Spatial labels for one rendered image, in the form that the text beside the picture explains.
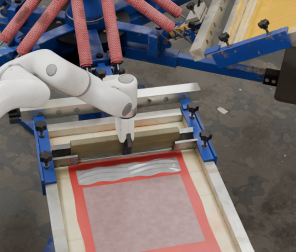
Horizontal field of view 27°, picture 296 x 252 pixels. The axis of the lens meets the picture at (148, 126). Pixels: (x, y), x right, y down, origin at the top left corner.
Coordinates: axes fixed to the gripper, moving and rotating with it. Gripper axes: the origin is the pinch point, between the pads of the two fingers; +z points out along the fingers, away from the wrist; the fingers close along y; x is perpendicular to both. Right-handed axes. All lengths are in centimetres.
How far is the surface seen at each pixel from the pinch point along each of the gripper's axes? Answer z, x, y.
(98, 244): 6.0, -15.9, 36.3
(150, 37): -2, 24, -62
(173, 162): 5.7, 16.1, 6.0
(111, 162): 6.1, -5.1, 1.4
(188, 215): 6.0, 14.7, 30.7
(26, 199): 102, -37, -77
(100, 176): 5.7, -10.3, 8.0
